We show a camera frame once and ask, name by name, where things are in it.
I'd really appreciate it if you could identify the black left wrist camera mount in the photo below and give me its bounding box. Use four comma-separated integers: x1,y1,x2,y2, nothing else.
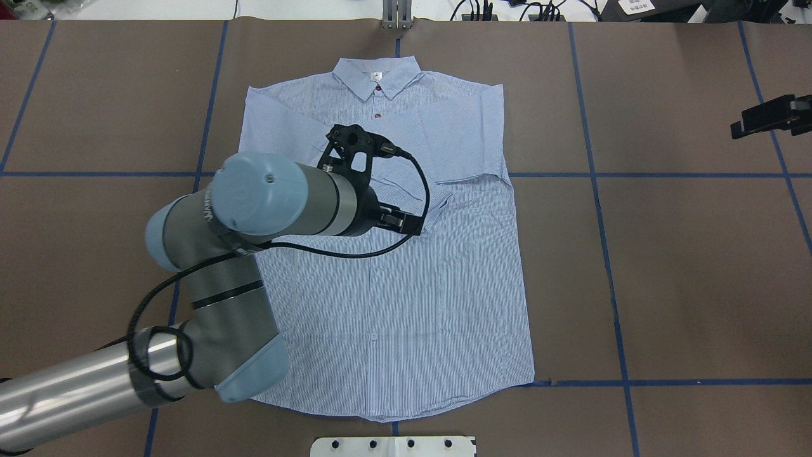
317,124,414,193

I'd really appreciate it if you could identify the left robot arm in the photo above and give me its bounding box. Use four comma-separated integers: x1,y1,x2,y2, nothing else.
2,153,428,456

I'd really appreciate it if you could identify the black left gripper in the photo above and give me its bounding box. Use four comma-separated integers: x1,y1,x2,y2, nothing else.
355,187,424,237

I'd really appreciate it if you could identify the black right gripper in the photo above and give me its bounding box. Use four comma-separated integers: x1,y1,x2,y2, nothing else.
730,95,811,140

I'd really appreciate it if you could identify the light blue striped shirt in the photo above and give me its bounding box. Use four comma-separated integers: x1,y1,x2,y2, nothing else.
239,56,535,422

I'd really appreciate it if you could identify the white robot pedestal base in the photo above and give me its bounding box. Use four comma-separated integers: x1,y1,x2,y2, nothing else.
310,435,478,456

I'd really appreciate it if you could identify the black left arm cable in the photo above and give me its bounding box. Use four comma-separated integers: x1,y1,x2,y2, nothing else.
126,152,431,383

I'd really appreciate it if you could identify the aluminium frame post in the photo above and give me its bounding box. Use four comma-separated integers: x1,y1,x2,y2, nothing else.
382,0,414,30

